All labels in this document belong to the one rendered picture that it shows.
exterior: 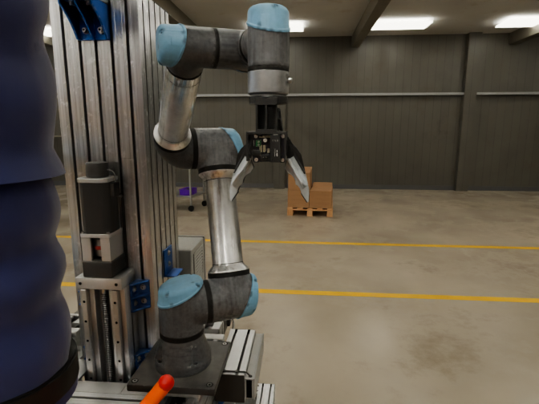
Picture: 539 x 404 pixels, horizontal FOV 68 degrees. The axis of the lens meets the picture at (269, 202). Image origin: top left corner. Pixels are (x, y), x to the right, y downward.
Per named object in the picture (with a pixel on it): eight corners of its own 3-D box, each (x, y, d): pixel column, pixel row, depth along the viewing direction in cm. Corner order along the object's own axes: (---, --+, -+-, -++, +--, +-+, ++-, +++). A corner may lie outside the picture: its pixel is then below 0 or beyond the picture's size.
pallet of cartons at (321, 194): (287, 216, 755) (287, 173, 740) (288, 203, 888) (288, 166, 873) (338, 216, 749) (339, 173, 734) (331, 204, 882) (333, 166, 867)
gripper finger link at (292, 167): (306, 207, 73) (277, 166, 72) (306, 201, 79) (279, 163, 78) (321, 197, 72) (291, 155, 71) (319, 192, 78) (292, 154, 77)
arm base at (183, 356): (165, 345, 117) (164, 313, 115) (216, 347, 115) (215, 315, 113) (145, 376, 102) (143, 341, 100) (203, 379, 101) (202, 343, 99)
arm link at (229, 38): (208, 33, 82) (221, 20, 72) (259, 37, 86) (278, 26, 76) (208, 73, 84) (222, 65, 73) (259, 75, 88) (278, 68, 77)
